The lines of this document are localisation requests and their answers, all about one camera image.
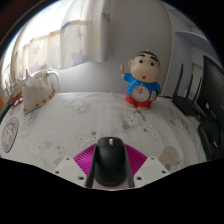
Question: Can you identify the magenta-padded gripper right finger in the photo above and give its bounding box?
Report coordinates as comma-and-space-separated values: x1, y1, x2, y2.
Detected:
122, 143, 171, 188

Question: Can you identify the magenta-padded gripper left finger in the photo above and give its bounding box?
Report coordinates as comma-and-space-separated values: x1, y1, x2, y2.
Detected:
52, 143, 99, 188

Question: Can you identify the black computer mouse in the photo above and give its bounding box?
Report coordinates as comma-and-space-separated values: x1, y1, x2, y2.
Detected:
94, 136, 128, 188

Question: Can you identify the white printed tablecloth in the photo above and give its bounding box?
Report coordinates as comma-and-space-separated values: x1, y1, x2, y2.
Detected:
0, 91, 214, 191

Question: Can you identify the black router with antennas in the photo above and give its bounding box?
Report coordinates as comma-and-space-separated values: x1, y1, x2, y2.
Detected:
171, 63, 209, 117

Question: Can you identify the cartoon boy figure clock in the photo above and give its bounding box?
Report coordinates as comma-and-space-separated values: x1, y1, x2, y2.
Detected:
119, 49, 163, 111

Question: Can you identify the black box device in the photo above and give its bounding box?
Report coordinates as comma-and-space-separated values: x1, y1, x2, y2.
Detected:
197, 119, 224, 161

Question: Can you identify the large white conch shell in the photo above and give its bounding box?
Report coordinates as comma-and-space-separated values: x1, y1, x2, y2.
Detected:
21, 68, 57, 115

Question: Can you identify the black monitor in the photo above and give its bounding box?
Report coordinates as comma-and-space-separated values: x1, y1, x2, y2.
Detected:
196, 54, 224, 134

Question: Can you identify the white star-print curtain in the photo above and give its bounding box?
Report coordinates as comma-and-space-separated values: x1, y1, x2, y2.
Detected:
1, 0, 113, 91

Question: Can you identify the white wall shelf unit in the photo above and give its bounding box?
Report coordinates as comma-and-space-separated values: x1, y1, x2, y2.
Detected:
163, 3, 224, 101

